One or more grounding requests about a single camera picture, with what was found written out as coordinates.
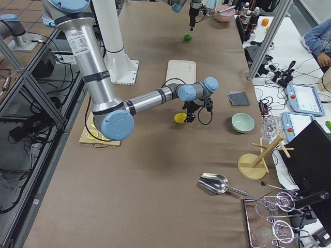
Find person in blue jacket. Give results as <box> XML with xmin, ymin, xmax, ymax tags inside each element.
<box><xmin>301</xmin><ymin>19</ymin><xmax>330</xmax><ymax>71</ymax></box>

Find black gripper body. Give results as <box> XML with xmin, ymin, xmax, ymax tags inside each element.
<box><xmin>184</xmin><ymin>101</ymin><xmax>201</xmax><ymax>116</ymax></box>
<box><xmin>189</xmin><ymin>5</ymin><xmax>200</xmax><ymax>19</ymax></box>

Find mint green bowl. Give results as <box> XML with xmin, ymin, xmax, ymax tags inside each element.
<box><xmin>231</xmin><ymin>113</ymin><xmax>255</xmax><ymax>133</ymax></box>

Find black monitor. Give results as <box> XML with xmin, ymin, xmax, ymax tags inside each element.
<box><xmin>282</xmin><ymin>120</ymin><xmax>330</xmax><ymax>193</ymax></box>

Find orange fruit on side table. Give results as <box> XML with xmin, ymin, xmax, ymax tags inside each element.
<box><xmin>261</xmin><ymin>18</ymin><xmax>269</xmax><ymax>26</ymax></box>

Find metal scoop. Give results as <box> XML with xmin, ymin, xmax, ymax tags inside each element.
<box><xmin>198</xmin><ymin>173</ymin><xmax>248</xmax><ymax>196</ymax></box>

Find teach pendant lower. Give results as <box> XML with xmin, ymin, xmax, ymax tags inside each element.
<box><xmin>281</xmin><ymin>112</ymin><xmax>315</xmax><ymax>143</ymax></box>

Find wooden mug tree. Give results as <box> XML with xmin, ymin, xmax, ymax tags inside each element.
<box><xmin>237</xmin><ymin>133</ymin><xmax>294</xmax><ymax>180</ymax></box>

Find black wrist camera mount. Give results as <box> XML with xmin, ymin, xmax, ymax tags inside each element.
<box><xmin>203</xmin><ymin>98</ymin><xmax>213</xmax><ymax>113</ymax></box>

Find yellow lemon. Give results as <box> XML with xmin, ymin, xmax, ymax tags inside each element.
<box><xmin>173</xmin><ymin>113</ymin><xmax>187</xmax><ymax>124</ymax></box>

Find glass tray with glasses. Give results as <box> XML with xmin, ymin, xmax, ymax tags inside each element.
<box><xmin>242</xmin><ymin>190</ymin><xmax>326</xmax><ymax>248</ymax></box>

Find grey folded cloth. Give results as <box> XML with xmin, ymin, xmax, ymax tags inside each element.
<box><xmin>227</xmin><ymin>91</ymin><xmax>250</xmax><ymax>106</ymax></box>

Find aluminium frame post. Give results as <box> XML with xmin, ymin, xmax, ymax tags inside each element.
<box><xmin>247</xmin><ymin>0</ymin><xmax>293</xmax><ymax>81</ymax></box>

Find teach pendant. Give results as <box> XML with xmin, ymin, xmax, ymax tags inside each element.
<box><xmin>286</xmin><ymin>83</ymin><xmax>325</xmax><ymax>117</ymax></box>
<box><xmin>281</xmin><ymin>112</ymin><xmax>315</xmax><ymax>143</ymax></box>

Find teach pendant upper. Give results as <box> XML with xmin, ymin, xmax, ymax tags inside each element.
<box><xmin>286</xmin><ymin>83</ymin><xmax>325</xmax><ymax>117</ymax></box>

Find green lime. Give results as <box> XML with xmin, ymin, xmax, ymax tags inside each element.
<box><xmin>184</xmin><ymin>34</ymin><xmax>192</xmax><ymax>42</ymax></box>

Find pink bowl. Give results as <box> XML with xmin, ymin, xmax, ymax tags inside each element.
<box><xmin>215</xmin><ymin>5</ymin><xmax>236</xmax><ymax>23</ymax></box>

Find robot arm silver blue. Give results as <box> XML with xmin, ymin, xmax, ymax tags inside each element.
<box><xmin>42</xmin><ymin>1</ymin><xmax>219</xmax><ymax>141</ymax></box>
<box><xmin>162</xmin><ymin>0</ymin><xmax>207</xmax><ymax>32</ymax></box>

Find white rabbit tray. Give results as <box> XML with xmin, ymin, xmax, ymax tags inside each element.
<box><xmin>165</xmin><ymin>59</ymin><xmax>196</xmax><ymax>85</ymax></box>

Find bottle rack with bottles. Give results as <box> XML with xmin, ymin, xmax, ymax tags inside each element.
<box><xmin>235</xmin><ymin>1</ymin><xmax>260</xmax><ymax>42</ymax></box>

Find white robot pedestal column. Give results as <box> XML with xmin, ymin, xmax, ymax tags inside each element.
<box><xmin>92</xmin><ymin>0</ymin><xmax>139</xmax><ymax>85</ymax></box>

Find clear plastic bag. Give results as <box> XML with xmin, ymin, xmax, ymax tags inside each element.
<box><xmin>261</xmin><ymin>116</ymin><xmax>283</xmax><ymax>143</ymax></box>

